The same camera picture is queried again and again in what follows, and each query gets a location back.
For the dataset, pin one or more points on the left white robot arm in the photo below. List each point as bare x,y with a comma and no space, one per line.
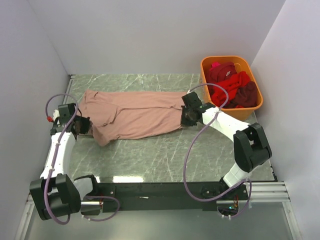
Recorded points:
54,193

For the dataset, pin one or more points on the pink t shirt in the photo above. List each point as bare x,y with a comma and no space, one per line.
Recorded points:
131,115

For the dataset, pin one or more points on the bright red t shirt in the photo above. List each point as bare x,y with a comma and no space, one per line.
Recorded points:
231,86

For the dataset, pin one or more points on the aluminium extrusion rail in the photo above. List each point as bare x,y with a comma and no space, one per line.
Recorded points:
257,191

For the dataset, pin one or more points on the dark red t shirt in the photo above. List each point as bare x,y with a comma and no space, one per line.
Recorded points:
221,74

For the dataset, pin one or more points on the maroon t shirt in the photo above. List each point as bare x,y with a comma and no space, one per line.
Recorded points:
246,96

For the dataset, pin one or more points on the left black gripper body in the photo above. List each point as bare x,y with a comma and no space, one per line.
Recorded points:
84,123

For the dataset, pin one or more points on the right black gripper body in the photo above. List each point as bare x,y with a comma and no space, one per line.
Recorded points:
186,119

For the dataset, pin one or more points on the orange plastic basket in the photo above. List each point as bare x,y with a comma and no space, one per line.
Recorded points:
240,113

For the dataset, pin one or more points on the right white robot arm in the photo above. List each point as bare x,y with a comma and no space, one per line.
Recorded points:
250,144

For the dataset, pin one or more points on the magenta garment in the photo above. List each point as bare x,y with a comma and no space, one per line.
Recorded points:
214,65

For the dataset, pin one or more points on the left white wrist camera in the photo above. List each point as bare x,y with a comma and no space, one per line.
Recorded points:
56,114

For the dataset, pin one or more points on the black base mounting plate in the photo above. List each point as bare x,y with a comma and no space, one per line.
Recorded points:
143,196

